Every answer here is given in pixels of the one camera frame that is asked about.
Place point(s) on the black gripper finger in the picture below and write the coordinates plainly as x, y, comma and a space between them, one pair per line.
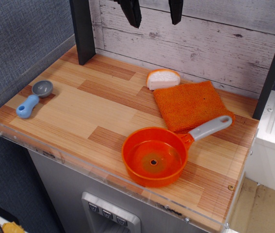
176, 7
131, 9

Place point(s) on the orange pot with grey handle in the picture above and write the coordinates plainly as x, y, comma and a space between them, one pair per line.
156, 157

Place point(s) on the white toy bread slice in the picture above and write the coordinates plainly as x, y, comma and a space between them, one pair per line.
162, 78

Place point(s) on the orange folded cloth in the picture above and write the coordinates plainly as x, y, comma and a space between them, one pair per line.
187, 106

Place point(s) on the blue grey ice cream scoop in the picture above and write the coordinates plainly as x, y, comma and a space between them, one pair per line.
40, 90

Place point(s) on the clear acrylic table guard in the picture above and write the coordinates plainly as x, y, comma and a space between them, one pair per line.
21, 188

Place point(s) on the grey toy fridge cabinet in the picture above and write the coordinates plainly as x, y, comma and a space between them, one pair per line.
65, 186

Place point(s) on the silver dispenser button panel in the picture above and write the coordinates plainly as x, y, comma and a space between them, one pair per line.
104, 217

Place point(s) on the dark left vertical post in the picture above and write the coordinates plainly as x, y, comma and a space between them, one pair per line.
82, 24

